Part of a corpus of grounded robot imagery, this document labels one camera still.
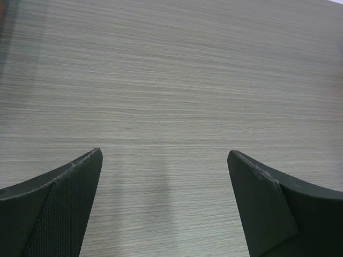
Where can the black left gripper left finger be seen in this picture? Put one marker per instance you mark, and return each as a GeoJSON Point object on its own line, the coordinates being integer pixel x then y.
{"type": "Point", "coordinates": [48, 214]}

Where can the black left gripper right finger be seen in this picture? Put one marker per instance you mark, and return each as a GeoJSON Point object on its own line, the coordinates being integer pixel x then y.
{"type": "Point", "coordinates": [282, 215]}

